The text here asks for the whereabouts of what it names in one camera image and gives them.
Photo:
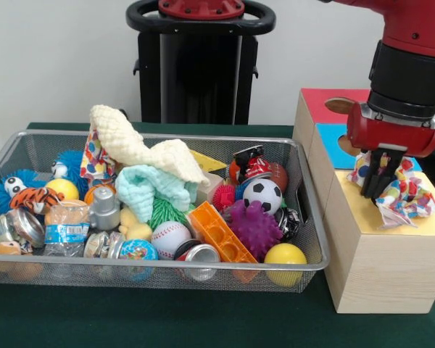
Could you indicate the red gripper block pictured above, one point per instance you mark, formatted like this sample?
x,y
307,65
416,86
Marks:
x,y
391,132

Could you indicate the silver mesh bin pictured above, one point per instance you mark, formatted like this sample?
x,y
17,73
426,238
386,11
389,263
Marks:
x,y
21,277

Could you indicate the dark green tablecloth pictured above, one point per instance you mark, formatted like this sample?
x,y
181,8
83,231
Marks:
x,y
166,319

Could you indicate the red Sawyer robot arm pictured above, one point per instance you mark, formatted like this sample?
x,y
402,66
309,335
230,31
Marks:
x,y
409,54

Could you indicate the purple spiky ball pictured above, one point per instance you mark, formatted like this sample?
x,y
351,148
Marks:
x,y
255,228

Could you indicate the brown toy football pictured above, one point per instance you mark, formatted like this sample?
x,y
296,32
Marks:
x,y
280,177

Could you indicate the orange plastic building block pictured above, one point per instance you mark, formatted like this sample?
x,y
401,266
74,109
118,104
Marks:
x,y
217,232

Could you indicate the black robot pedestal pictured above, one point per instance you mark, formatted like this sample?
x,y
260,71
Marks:
x,y
203,72

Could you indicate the black and white soccer ball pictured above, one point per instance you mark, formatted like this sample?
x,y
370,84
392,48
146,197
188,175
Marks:
x,y
262,195

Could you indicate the wooden three-hole sorting box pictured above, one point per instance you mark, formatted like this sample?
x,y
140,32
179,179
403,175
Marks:
x,y
384,272

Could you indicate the orange striped tiger plush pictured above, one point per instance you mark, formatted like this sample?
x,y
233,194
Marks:
x,y
36,197

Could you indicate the dotted paper napkin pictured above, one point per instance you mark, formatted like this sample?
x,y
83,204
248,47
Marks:
x,y
94,159
406,199

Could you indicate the white baseball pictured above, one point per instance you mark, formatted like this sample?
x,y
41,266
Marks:
x,y
170,239

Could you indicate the smooth yellow ball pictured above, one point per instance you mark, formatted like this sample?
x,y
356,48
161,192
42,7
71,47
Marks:
x,y
284,255

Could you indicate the cream knitted cloth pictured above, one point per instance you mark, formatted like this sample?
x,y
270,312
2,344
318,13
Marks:
x,y
123,137

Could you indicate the mint green cloth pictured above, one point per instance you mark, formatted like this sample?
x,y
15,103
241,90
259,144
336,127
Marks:
x,y
145,192

